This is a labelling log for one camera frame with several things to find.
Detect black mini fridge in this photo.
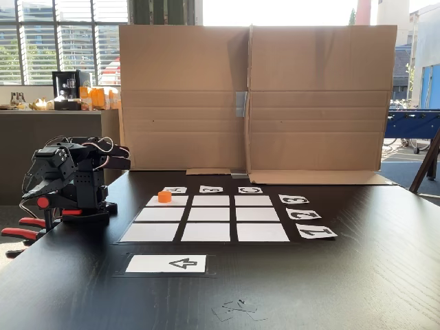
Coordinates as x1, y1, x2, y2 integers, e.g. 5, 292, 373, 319
52, 69, 92, 111

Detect paper label number 1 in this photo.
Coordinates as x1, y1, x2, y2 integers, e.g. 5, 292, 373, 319
295, 225, 339, 239

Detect yellow bananas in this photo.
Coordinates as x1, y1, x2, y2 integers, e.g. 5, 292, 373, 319
28, 97, 55, 111

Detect brown cardboard box panel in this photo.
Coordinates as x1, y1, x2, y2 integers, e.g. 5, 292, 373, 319
247, 23, 398, 186
118, 23, 251, 177

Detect dark wooden easel leg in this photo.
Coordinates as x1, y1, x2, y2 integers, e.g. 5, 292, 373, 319
408, 129, 440, 194

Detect red black bar clamp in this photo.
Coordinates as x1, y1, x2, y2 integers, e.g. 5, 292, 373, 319
0, 208, 84, 259
19, 196, 56, 230

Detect orange juice carton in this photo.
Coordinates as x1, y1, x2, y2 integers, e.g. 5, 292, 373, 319
79, 86, 93, 111
90, 87, 106, 111
104, 88, 121, 110

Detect white nine-square grid sheet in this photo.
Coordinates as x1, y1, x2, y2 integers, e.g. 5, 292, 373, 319
118, 194, 292, 243

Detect blue foosball table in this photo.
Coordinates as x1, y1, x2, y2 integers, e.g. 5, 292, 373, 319
384, 109, 440, 155

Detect paper label number 3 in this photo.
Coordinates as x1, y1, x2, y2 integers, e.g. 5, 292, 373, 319
278, 194, 310, 205

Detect white arrow paper sheet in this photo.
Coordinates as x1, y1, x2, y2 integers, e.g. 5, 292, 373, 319
125, 254, 208, 274

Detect paper label number 2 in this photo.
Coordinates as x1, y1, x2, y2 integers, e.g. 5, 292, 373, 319
285, 207, 322, 221

